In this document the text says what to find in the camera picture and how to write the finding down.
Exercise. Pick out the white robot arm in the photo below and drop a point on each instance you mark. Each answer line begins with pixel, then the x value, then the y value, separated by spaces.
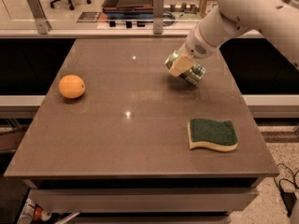
pixel 275 20

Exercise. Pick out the left metal glass bracket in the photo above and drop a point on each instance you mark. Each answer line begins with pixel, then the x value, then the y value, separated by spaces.
pixel 42 24

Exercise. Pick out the bottles under table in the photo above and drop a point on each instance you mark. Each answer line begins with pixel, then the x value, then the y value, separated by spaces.
pixel 32 212

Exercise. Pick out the middle metal glass bracket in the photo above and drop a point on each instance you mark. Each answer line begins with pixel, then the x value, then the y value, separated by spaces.
pixel 158 15

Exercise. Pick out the green soda can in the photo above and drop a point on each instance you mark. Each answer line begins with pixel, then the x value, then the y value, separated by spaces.
pixel 194 75

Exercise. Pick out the black power adapter with cable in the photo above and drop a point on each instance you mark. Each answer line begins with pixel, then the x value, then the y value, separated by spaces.
pixel 287 183

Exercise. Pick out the orange fruit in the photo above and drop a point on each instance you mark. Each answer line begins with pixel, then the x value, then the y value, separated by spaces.
pixel 71 86

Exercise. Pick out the metal glass bracket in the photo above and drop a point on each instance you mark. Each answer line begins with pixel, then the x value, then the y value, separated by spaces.
pixel 42 24
pixel 158 15

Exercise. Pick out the green and yellow sponge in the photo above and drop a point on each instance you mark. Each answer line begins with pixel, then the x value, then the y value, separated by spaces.
pixel 212 134

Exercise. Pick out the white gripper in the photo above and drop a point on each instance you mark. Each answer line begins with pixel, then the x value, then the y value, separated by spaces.
pixel 196 48

